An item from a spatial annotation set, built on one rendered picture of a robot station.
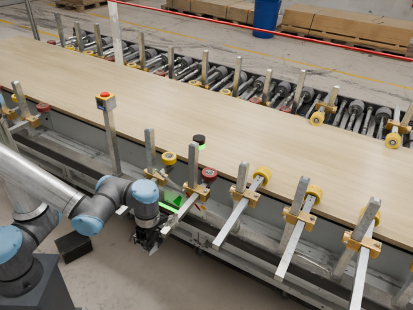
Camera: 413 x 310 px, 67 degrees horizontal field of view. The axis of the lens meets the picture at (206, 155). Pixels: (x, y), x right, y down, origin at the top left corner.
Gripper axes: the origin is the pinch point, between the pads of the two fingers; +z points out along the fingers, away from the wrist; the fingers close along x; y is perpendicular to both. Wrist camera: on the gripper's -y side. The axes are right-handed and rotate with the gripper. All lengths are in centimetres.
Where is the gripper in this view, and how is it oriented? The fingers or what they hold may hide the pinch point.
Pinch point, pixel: (153, 248)
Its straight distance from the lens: 137.7
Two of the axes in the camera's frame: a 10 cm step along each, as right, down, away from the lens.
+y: -4.9, 5.1, -7.1
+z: -0.5, 8.0, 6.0
